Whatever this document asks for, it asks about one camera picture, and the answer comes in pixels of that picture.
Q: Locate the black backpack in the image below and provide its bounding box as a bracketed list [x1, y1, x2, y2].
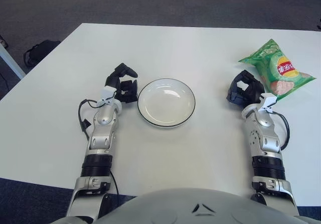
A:
[24, 40, 61, 68]

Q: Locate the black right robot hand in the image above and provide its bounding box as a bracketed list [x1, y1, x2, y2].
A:
[225, 69, 264, 108]

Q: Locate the white plate black rim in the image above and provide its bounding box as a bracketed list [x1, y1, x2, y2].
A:
[136, 78, 196, 129]

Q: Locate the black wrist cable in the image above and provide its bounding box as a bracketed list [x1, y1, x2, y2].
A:
[272, 110, 291, 151]
[78, 98, 106, 141]

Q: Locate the grey robot torso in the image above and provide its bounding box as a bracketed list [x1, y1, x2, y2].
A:
[47, 187, 321, 224]

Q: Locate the white side table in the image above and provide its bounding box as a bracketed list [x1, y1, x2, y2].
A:
[0, 43, 27, 80]

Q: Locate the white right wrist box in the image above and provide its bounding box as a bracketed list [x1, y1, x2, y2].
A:
[259, 92, 278, 113]

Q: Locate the thin black left elbow cable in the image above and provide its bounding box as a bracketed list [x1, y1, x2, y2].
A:
[109, 170, 119, 197]

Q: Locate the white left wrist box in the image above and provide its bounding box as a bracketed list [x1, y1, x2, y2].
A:
[97, 85, 118, 107]

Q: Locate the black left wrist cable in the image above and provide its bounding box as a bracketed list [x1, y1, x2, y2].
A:
[78, 98, 106, 141]

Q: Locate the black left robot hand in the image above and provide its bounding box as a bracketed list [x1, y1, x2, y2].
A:
[104, 62, 138, 104]

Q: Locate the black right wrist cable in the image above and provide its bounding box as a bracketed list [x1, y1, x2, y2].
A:
[272, 110, 291, 151]

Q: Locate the green potato chips bag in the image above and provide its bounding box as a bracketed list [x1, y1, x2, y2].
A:
[238, 38, 317, 101]

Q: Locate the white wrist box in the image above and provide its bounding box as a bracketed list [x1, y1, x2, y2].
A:
[259, 92, 278, 113]
[97, 85, 118, 107]

